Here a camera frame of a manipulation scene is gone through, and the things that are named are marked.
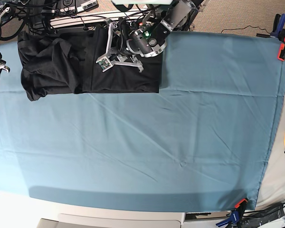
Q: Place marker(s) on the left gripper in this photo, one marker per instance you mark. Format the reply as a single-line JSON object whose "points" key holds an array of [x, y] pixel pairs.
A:
{"points": [[115, 46]]}

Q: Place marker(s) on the black T-shirt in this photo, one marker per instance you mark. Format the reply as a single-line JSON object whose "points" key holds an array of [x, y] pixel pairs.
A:
{"points": [[66, 64]]}

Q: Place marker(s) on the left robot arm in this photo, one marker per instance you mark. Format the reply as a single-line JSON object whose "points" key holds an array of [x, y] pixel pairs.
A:
{"points": [[146, 36]]}

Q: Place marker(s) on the blue table cloth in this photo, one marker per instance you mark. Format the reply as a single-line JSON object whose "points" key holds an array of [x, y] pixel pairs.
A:
{"points": [[199, 145]]}

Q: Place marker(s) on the blue clamp top right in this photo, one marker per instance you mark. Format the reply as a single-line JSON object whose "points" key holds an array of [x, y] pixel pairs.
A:
{"points": [[278, 25]]}

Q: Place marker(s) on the orange black clamp top right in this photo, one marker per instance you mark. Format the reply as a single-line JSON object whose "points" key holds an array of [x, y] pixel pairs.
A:
{"points": [[281, 52]]}

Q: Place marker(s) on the blue orange clamp bottom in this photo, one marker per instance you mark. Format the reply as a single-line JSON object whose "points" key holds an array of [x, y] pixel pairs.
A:
{"points": [[234, 220]]}

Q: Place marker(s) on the black plastic bag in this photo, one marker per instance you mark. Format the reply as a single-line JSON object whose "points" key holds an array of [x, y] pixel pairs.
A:
{"points": [[255, 220]]}

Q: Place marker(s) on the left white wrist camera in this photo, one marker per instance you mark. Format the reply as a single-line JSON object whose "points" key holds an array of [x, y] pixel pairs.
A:
{"points": [[104, 62]]}

